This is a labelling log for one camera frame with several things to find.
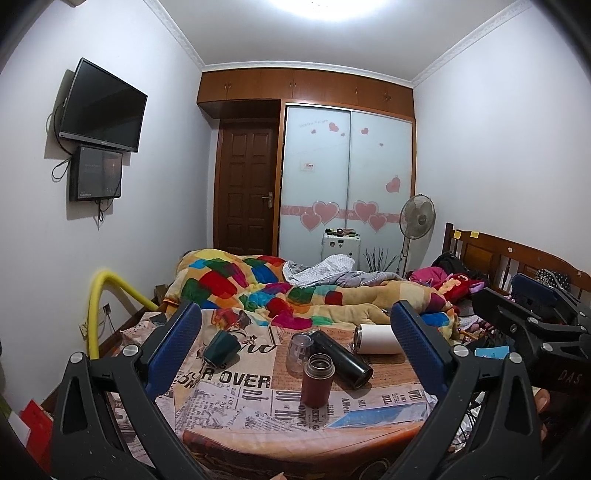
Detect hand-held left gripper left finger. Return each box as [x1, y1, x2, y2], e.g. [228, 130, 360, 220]
[48, 301, 209, 480]

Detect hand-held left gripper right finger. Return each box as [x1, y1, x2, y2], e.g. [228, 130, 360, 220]
[390, 300, 551, 480]

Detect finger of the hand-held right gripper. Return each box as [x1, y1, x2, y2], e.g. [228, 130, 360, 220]
[470, 287, 589, 356]
[510, 272, 591, 326]

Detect dark green cup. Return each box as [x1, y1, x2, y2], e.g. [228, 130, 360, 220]
[202, 329, 242, 366]

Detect clear plastic cup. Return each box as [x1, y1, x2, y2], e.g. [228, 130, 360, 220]
[286, 333, 315, 376]

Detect person's right hand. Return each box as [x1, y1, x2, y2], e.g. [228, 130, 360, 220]
[533, 388, 552, 445]

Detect black polka dot bag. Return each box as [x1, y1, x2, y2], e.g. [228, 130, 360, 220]
[534, 268, 572, 290]

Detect light blue packet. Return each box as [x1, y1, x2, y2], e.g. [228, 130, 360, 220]
[474, 344, 511, 360]

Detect white thermos bottle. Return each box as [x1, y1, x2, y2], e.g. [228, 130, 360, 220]
[353, 323, 405, 356]

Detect wooden bed headboard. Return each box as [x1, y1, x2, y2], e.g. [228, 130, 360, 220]
[442, 222, 591, 298]

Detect pink plush toys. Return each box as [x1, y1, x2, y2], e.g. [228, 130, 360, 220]
[408, 267, 483, 303]

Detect black thermos bottle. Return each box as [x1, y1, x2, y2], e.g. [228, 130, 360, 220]
[308, 329, 374, 391]

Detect yellow padded pipe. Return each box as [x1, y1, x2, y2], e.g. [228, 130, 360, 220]
[87, 270, 160, 359]

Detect dry dark twigs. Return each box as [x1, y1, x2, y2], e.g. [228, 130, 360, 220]
[363, 246, 403, 278]

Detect colourful patchwork blanket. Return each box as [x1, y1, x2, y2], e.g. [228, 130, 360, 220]
[163, 248, 459, 343]

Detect red-brown thermos bottle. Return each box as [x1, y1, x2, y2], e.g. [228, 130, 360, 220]
[300, 353, 336, 409]

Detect grey checked clothes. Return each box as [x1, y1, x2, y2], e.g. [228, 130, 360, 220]
[282, 254, 408, 289]

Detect small white cabinet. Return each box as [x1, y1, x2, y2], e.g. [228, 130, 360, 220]
[321, 230, 362, 271]

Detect standing electric fan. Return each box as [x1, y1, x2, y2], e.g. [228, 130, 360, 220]
[396, 194, 437, 278]

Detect red box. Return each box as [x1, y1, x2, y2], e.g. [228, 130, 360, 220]
[17, 399, 55, 472]

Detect brown wooden door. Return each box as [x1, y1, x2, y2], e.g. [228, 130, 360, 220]
[213, 118, 282, 257]

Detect frosted wardrobe with heart stickers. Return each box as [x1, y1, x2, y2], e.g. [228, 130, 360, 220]
[276, 102, 415, 278]

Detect brown overhead wooden cabinet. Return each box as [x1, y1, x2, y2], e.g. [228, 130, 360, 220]
[197, 68, 415, 123]

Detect small wall-mounted black monitor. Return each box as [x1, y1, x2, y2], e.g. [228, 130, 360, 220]
[69, 144, 123, 203]

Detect black television cable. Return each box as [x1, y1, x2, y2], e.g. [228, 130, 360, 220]
[45, 105, 75, 182]

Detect wall-mounted black television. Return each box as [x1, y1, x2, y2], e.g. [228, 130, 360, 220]
[58, 57, 149, 153]

